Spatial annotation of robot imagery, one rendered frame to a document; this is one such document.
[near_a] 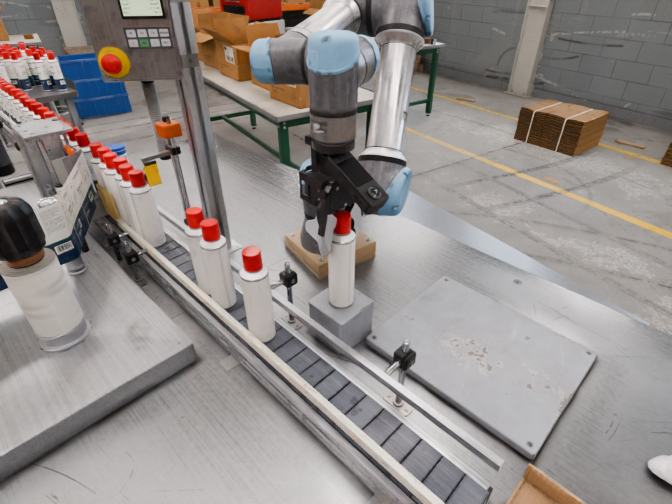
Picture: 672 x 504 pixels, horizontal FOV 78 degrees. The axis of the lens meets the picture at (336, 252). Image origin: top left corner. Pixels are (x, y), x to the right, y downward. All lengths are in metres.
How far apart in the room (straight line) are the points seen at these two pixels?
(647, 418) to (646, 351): 0.18
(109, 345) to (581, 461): 0.86
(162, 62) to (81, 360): 0.62
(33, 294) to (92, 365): 0.16
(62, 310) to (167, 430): 0.30
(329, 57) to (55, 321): 0.67
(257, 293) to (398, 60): 0.61
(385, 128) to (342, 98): 0.36
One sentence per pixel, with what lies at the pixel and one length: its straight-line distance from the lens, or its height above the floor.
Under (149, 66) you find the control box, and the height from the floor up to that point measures 1.32.
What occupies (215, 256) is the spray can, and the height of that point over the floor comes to 1.02.
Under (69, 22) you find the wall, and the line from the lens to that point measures 8.51.
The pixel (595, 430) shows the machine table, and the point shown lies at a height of 0.83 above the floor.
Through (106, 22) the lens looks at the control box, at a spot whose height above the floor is 1.40.
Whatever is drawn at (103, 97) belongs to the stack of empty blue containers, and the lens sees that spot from 5.84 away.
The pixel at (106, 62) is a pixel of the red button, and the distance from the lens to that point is 1.01.
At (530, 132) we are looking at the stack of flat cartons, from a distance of 4.75.
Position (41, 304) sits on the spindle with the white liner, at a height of 0.99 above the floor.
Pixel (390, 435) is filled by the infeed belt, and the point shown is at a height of 0.88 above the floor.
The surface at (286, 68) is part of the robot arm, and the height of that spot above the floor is 1.35.
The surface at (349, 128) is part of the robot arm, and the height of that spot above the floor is 1.28.
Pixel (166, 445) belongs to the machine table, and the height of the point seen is 0.83.
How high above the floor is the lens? 1.49
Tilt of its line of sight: 35 degrees down
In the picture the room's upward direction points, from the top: straight up
